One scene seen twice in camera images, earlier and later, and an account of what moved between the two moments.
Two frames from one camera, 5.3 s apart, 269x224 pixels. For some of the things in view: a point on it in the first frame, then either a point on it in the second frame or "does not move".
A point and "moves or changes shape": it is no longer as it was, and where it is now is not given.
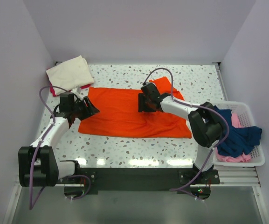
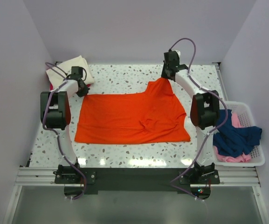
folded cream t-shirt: (70, 74) does not move
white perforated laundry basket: (245, 118) does not move
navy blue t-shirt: (239, 140) does not move
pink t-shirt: (242, 158) does not move
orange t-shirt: (118, 115) moves or changes shape
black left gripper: (93, 109) → (84, 92)
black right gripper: (141, 107) → (164, 75)
